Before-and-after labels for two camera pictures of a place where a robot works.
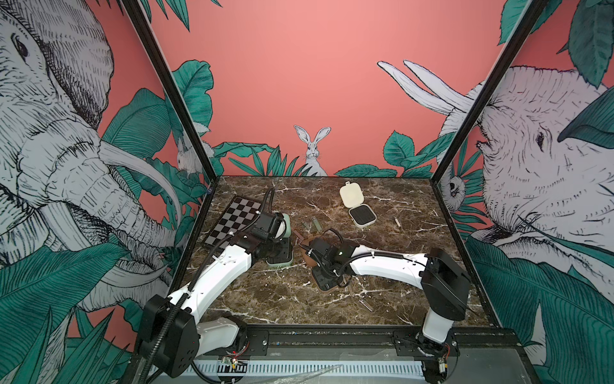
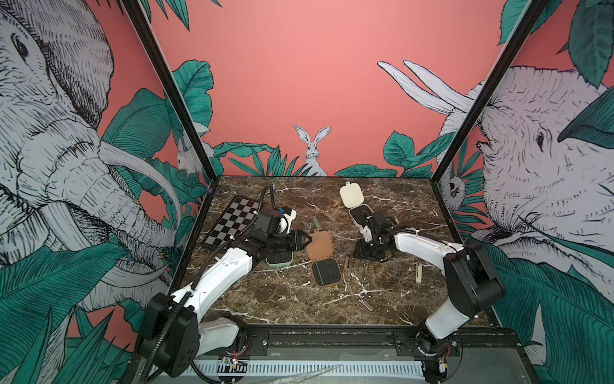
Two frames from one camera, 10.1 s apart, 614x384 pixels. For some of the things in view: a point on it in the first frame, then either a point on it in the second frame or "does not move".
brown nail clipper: (366, 305) does not move
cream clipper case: (352, 197) does not move
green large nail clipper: (316, 223) does not move
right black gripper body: (323, 275) -> (371, 250)
